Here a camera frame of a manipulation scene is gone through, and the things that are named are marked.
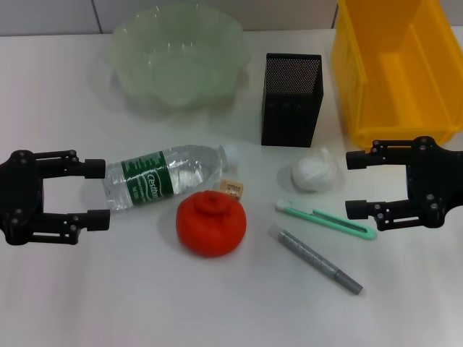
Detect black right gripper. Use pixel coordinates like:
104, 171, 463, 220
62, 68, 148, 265
344, 136, 463, 233

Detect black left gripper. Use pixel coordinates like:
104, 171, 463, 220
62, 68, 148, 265
0, 148, 111, 247

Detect green utility knife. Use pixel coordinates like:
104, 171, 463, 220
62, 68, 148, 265
274, 198, 378, 242

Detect white paper ball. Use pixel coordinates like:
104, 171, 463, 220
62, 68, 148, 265
277, 147, 345, 194

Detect clear water bottle green label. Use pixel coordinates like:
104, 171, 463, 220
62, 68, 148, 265
102, 143, 242, 215

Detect grey marker pen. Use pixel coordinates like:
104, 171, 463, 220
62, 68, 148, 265
267, 223, 364, 296

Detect red-orange toy orange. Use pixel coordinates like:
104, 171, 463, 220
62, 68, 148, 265
175, 189, 248, 259

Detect small cork piece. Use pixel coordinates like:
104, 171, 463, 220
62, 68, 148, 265
218, 179, 245, 201

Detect black mesh pen holder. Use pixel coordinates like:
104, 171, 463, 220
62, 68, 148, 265
260, 52, 323, 148

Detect green glass fruit bowl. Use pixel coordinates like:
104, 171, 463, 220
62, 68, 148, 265
108, 7, 252, 119

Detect yellow plastic bin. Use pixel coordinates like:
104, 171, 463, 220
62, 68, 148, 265
331, 0, 463, 153

